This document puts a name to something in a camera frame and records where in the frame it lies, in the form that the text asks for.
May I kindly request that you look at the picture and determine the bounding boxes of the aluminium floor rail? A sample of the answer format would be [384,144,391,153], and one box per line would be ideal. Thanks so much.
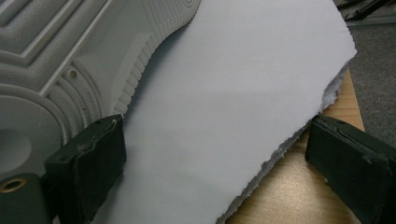
[345,13,396,28]

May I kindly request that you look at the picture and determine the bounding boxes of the wooden table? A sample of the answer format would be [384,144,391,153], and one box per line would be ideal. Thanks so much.
[225,68,365,224]

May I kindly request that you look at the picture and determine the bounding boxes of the black metal stand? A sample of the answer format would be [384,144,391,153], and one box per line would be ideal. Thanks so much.
[334,0,396,21]

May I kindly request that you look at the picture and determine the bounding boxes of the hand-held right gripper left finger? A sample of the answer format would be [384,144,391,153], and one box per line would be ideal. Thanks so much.
[44,114,128,224]

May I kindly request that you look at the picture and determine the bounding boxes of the white sneaker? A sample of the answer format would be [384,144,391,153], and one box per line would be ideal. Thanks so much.
[0,0,202,181]

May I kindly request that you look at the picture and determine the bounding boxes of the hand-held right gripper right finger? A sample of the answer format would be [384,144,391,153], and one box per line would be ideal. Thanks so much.
[304,115,396,224]

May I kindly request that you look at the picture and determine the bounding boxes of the light grey foam mat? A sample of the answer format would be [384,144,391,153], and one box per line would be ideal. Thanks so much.
[92,0,358,224]

